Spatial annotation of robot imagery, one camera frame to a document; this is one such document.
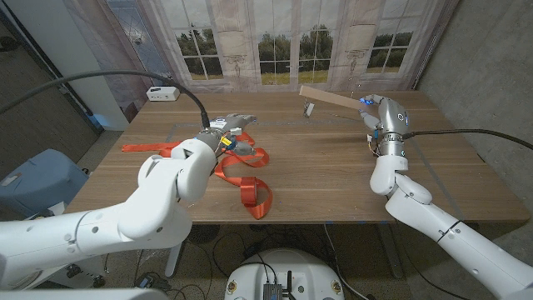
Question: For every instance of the white rolling cart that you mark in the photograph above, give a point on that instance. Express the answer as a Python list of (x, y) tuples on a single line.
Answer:
[(89, 262)]

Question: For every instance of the black floor power adapter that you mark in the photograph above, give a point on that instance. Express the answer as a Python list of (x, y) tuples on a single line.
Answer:
[(145, 282)]

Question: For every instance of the blue plastic bin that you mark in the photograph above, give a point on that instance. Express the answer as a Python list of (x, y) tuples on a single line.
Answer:
[(41, 179)]

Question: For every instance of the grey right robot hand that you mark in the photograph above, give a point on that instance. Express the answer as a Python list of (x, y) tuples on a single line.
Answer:
[(391, 121)]

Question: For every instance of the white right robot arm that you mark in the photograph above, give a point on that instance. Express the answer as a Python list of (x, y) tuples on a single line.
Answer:
[(458, 246)]

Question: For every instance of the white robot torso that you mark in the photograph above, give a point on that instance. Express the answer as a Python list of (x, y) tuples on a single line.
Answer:
[(287, 266)]

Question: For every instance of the white table leg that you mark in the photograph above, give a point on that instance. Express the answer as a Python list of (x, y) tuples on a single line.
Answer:
[(174, 262)]

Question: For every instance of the clear plastic bag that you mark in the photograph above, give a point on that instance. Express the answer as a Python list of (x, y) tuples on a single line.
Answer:
[(152, 255)]

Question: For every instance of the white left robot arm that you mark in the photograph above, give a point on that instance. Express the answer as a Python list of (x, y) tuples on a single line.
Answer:
[(125, 225)]

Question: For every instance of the orange ribbon with spool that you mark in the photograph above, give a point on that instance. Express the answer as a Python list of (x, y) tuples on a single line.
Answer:
[(250, 189)]

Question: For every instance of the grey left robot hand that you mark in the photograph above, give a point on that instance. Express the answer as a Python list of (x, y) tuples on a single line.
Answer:
[(227, 127)]

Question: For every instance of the wooden hanger with metal clips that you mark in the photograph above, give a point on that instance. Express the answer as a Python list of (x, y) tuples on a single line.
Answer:
[(333, 98)]

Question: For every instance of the white power strip box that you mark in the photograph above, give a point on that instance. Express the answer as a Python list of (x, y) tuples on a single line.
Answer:
[(162, 93)]

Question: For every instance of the black round floor base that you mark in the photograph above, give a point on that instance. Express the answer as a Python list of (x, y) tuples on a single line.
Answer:
[(204, 234)]

